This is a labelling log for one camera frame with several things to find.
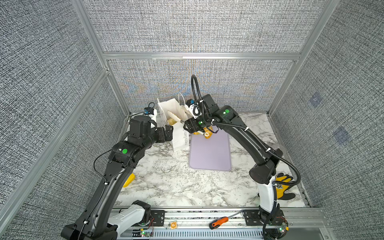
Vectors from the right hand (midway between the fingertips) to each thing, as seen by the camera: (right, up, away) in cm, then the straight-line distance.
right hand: (189, 123), depth 77 cm
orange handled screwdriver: (+14, -47, -7) cm, 50 cm away
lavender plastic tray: (+15, -19, +17) cm, 30 cm away
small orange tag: (-7, -49, -6) cm, 50 cm away
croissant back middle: (+8, -4, -9) cm, 12 cm away
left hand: (-11, -2, -9) cm, 15 cm away
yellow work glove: (+48, -38, +2) cm, 62 cm away
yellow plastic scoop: (-34, -33, +8) cm, 48 cm away
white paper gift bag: (-7, +4, -4) cm, 9 cm away
